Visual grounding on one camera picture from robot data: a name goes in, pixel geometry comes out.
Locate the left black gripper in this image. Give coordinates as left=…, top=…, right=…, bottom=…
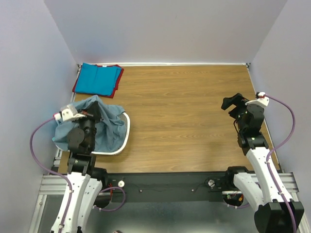
left=74, top=100, right=104, bottom=150

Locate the grey-blue t shirt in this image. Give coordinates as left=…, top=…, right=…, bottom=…
left=52, top=95, right=126, bottom=153

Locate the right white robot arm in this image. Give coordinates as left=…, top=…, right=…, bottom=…
left=221, top=92, right=304, bottom=233

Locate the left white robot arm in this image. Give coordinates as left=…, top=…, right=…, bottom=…
left=50, top=101, right=108, bottom=233

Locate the folded teal t shirt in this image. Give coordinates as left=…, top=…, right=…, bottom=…
left=74, top=63, right=121, bottom=96

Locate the white perforated basket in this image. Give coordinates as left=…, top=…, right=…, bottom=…
left=52, top=112, right=130, bottom=155

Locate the folded red t shirt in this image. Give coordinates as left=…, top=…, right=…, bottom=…
left=72, top=64, right=124, bottom=99

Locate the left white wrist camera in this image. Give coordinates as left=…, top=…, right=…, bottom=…
left=53, top=104, right=86, bottom=122

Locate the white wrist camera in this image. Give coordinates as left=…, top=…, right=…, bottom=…
left=245, top=92, right=270, bottom=108
left=53, top=104, right=86, bottom=122

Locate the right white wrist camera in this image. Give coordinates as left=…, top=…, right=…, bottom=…
left=245, top=92, right=270, bottom=108

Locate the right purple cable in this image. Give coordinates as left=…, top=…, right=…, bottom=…
left=264, top=95, right=297, bottom=233

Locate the purple cable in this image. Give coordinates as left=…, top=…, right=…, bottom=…
left=264, top=95, right=297, bottom=233
left=29, top=117, right=73, bottom=229

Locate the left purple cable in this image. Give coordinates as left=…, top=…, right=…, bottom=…
left=29, top=117, right=73, bottom=229

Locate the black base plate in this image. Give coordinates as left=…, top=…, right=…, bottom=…
left=95, top=171, right=242, bottom=203

